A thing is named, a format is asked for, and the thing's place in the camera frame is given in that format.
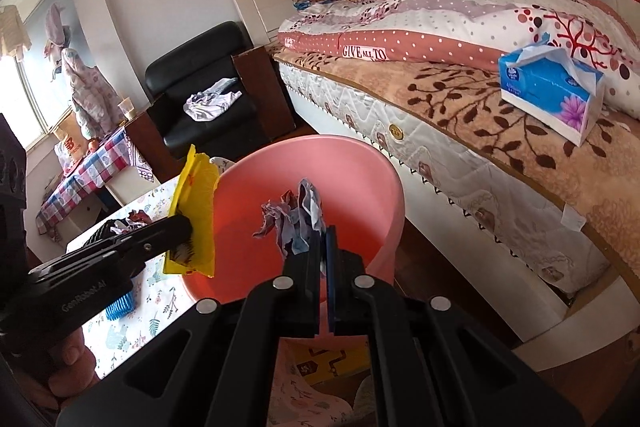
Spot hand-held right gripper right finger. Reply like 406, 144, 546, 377
322, 227, 587, 427

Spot black leather armchair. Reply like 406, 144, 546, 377
145, 21, 259, 158

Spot floral bear tablecloth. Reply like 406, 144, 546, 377
66, 156, 373, 427

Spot white quilted mattress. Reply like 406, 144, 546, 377
274, 52, 621, 298

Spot pink patterned hanging jacket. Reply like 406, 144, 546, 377
61, 48, 125, 138

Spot grey paper wrapper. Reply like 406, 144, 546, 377
252, 178, 329, 259

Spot white desk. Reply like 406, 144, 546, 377
69, 177, 162, 234

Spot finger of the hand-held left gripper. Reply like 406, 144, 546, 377
112, 215, 195, 259
86, 220, 152, 248

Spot pink hanging garment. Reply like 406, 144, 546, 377
43, 2, 72, 84

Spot yellow cardboard box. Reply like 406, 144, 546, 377
291, 343, 370, 392

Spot pink dotted patchwork quilt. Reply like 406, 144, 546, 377
276, 0, 640, 80

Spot bed with patterned bedding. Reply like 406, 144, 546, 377
272, 44, 640, 280

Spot yellow plastic wrapper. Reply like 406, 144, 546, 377
164, 145, 220, 279

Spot blue ribbed plastic piece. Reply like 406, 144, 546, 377
105, 289, 135, 321

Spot brown paper bag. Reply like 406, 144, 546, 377
53, 121, 85, 168

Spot pink plastic bucket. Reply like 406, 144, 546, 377
181, 134, 406, 350

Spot dark crumpled wrapper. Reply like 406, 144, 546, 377
111, 209, 154, 237

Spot white crumpled garment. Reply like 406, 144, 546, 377
183, 78, 244, 122

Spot plaid heart tablecloth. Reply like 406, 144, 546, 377
36, 127, 135, 239

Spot blue tissue pack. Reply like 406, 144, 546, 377
498, 32, 605, 144

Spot person's left hand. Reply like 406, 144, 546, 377
30, 327, 99, 414

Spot white headboard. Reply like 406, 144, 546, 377
226, 0, 425, 54

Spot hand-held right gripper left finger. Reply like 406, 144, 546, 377
55, 229, 321, 427

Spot window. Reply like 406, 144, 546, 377
0, 0, 77, 150

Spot brown wooden side cabinet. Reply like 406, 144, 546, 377
121, 108, 165, 184
232, 46, 297, 141

